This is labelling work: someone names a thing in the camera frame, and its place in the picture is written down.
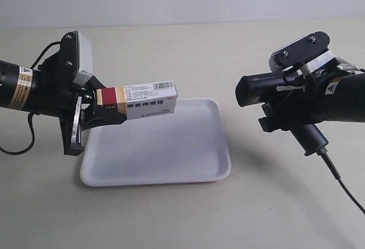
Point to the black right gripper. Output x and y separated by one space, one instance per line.
287 100

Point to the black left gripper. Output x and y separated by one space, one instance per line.
60 89

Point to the black handheld barcode scanner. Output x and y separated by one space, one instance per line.
309 136

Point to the white red medicine box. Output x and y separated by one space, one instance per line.
140 100

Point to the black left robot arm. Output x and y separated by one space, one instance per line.
18 86

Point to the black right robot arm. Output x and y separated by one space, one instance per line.
338 96

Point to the white plastic tray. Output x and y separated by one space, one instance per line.
188 146

